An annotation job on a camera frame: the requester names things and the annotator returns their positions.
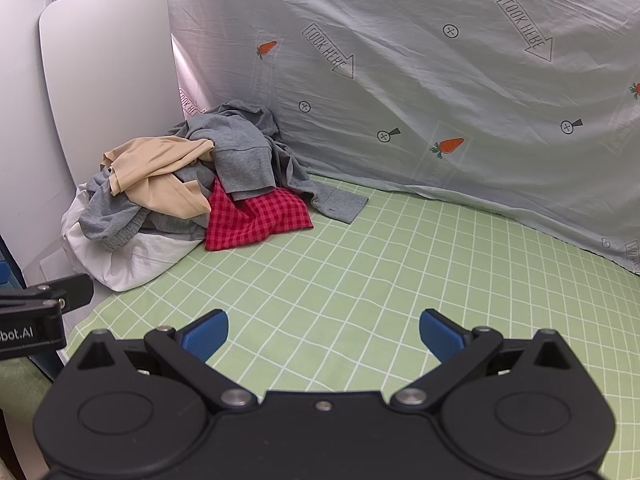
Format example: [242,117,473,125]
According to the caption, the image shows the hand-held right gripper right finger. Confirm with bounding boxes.
[390,309,583,411]

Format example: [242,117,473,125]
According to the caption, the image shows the red checked cloth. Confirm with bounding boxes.
[204,177,315,252]

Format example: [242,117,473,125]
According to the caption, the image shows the beige long-sleeved top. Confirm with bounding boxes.
[100,136,216,218]

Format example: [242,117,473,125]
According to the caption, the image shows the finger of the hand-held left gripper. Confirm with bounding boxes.
[0,273,95,318]

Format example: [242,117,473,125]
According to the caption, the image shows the white board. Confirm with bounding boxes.
[39,0,183,221]

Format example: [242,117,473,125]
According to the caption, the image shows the carrot print grey sheet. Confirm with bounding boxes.
[55,0,640,275]

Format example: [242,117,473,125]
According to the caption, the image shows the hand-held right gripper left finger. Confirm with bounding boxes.
[65,309,261,411]

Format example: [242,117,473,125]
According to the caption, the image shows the grey sweatshirt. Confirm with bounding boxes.
[165,101,370,225]

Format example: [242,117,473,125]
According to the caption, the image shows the grey ribbed-hem garment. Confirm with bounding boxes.
[79,165,211,253]

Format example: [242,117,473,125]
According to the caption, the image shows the green grid bed sheet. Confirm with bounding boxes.
[0,170,640,480]

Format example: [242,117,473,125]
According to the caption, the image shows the white pillow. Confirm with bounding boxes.
[61,182,208,292]

